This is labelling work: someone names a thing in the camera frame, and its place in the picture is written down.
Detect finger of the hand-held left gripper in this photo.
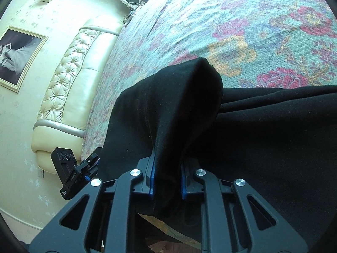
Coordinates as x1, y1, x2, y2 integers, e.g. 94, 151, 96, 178
76, 153, 102, 180

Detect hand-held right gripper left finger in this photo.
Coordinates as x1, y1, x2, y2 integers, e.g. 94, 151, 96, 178
28, 151, 157, 253

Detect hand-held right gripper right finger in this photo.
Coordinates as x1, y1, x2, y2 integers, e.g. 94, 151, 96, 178
180, 159, 308, 253

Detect black studded pants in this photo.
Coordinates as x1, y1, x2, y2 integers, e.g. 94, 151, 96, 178
99, 57, 337, 253

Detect cream tufted leather headboard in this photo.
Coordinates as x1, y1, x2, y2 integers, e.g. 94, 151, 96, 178
32, 16, 124, 174

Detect framed black and white picture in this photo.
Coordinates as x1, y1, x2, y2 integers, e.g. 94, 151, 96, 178
0, 26, 49, 93

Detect white box fan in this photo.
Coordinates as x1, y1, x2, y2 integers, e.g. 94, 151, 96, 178
120, 0, 145, 9

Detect floral bedspread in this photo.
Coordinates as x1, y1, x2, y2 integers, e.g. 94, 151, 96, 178
82, 0, 337, 244

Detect tangle of cables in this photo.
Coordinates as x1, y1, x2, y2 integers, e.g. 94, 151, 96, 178
122, 10, 136, 25

